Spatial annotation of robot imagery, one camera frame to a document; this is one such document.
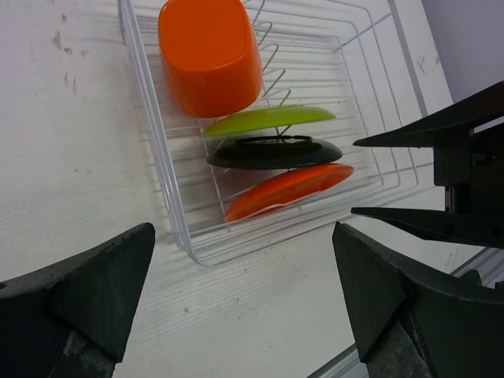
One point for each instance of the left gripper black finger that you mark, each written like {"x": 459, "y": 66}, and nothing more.
{"x": 362, "y": 275}

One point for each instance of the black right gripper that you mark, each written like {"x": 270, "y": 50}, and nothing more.
{"x": 467, "y": 141}

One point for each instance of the orange plastic plate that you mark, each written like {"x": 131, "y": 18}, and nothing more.
{"x": 287, "y": 188}

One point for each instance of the green plastic plate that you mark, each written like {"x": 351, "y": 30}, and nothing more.
{"x": 271, "y": 117}

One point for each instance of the black plastic plate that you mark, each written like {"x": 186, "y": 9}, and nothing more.
{"x": 275, "y": 152}

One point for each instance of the orange plastic cup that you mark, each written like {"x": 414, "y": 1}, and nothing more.
{"x": 210, "y": 56}

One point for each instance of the black left finger, left gripper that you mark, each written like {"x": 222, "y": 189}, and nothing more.
{"x": 73, "y": 318}

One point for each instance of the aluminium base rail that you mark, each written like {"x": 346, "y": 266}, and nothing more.
{"x": 451, "y": 325}

